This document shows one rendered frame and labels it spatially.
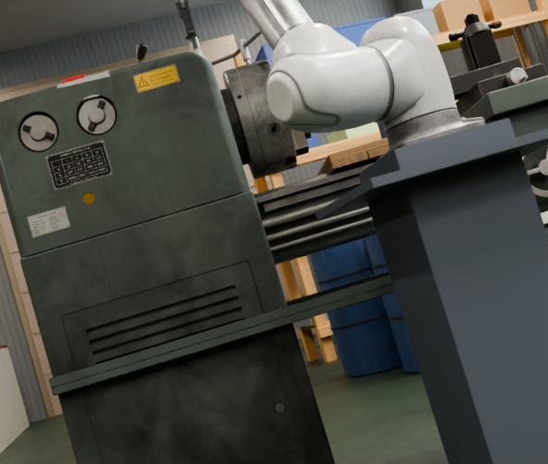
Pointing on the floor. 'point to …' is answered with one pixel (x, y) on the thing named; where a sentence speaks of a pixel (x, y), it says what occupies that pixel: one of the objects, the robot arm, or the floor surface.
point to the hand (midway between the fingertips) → (195, 49)
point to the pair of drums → (364, 311)
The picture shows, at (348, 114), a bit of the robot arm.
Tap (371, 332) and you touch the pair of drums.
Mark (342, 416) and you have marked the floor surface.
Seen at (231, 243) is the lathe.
